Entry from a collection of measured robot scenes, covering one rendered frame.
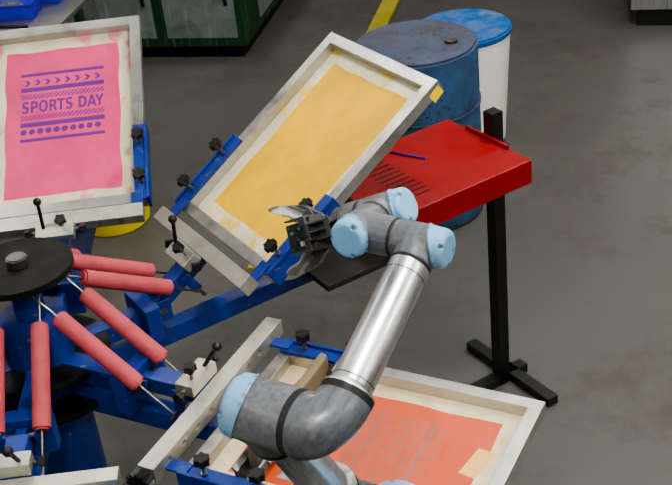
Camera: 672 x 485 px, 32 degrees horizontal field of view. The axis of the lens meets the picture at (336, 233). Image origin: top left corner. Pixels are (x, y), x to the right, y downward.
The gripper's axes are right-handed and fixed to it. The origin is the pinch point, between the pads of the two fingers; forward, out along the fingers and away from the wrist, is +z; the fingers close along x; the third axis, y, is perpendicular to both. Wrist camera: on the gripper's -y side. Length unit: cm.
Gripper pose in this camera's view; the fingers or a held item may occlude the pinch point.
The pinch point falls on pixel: (278, 244)
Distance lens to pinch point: 245.7
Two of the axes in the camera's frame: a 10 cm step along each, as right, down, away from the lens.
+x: 2.4, 9.7, -0.6
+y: -6.0, 1.0, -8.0
